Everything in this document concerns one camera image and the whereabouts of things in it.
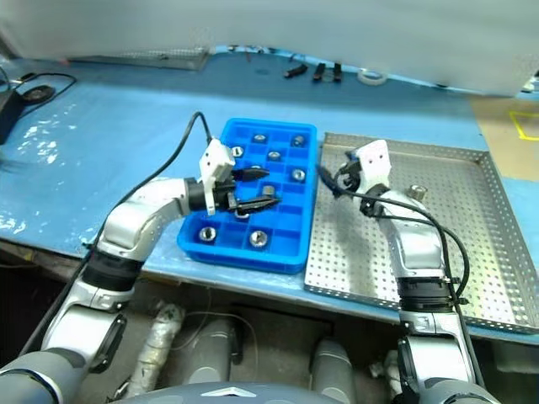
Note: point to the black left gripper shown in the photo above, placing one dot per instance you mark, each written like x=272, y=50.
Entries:
x=223, y=195

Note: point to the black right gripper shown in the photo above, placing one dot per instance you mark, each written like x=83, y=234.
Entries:
x=350, y=173

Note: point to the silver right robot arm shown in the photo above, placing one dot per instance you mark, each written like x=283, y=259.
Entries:
x=417, y=248

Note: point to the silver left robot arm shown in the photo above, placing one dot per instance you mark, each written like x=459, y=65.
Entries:
x=139, y=210

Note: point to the blue compartment tray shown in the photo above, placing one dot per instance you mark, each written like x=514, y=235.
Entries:
x=286, y=248

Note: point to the perforated metal tray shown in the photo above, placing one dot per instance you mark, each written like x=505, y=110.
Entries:
x=168, y=59
x=345, y=252

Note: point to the black clip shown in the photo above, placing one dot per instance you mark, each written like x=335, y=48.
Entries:
x=337, y=72
x=295, y=71
x=320, y=72

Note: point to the white tape roll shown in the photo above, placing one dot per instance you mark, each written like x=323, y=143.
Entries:
x=372, y=78

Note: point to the white backdrop board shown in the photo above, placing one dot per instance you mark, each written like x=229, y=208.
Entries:
x=295, y=25

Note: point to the grey rounded shape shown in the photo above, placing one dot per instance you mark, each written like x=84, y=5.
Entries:
x=210, y=357
x=332, y=366

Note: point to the white wrapped table leg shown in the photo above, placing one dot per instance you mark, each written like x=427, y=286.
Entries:
x=158, y=349
x=385, y=370

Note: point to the grey body with white emblem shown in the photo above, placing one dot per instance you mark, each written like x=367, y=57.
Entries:
x=261, y=393

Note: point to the black round disc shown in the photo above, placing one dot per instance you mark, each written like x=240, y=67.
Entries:
x=38, y=93

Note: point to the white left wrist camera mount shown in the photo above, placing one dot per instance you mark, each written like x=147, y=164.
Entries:
x=215, y=162

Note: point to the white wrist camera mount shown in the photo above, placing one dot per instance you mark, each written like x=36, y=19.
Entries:
x=215, y=162
x=375, y=164

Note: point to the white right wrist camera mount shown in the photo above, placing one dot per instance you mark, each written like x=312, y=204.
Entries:
x=375, y=164

